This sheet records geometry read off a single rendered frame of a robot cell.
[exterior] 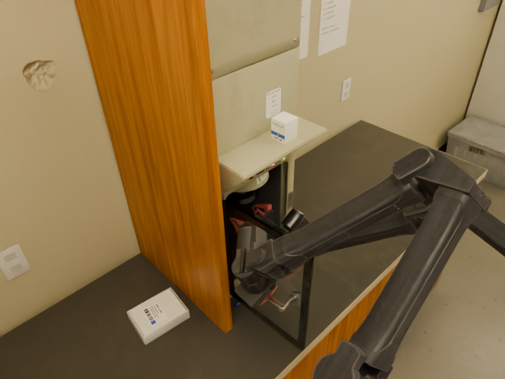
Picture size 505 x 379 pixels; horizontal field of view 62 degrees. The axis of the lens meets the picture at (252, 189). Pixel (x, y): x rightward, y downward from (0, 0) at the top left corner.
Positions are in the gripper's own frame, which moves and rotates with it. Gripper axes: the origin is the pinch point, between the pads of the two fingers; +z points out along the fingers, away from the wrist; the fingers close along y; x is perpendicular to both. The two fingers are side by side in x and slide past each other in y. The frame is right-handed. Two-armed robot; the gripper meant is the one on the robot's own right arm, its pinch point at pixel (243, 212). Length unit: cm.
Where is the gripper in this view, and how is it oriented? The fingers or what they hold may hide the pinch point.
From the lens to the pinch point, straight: 141.8
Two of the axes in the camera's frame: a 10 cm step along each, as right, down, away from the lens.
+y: -7.3, 4.4, -5.2
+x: 0.3, 7.9, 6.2
